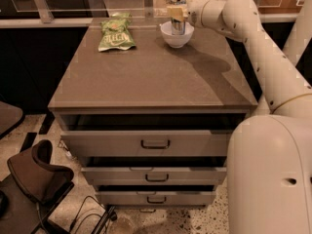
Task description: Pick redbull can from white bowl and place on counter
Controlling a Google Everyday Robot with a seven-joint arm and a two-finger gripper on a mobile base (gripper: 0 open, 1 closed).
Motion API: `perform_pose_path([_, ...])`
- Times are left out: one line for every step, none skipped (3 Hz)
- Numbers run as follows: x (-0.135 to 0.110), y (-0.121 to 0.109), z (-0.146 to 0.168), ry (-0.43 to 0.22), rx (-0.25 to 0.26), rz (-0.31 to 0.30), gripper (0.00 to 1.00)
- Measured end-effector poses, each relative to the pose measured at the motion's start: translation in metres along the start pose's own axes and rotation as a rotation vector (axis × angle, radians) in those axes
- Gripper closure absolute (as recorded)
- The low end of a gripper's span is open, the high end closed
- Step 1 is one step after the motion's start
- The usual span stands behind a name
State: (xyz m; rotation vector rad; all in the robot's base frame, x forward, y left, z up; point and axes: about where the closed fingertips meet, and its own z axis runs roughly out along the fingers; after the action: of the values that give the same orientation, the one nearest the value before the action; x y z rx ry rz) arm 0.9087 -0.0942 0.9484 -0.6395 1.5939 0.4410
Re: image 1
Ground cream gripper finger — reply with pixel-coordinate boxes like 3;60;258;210
167;5;188;21

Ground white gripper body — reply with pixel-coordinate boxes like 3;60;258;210
187;0;215;27

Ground redbull can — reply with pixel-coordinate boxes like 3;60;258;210
171;0;187;36

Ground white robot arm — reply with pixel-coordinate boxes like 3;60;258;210
182;0;312;234

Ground white bowl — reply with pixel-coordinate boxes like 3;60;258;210
160;21;194;48

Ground green chip bag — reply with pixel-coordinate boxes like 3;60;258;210
98;13;136;52

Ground grey drawer cabinet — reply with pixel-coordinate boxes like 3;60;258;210
48;16;258;211

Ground top grey drawer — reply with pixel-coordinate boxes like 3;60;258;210
61;130;232;157

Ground grey drawer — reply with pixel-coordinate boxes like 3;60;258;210
61;130;232;157
96;191;216;207
81;167;226;185

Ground middle grey drawer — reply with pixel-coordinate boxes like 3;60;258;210
81;167;226;185

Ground dark round table edge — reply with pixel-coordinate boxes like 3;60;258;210
0;101;24;138

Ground bottom grey drawer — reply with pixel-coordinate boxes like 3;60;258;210
96;191;216;207

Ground dark office chair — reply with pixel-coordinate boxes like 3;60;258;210
0;140;74;234

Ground black floor cable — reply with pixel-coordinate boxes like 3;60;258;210
68;195;118;234

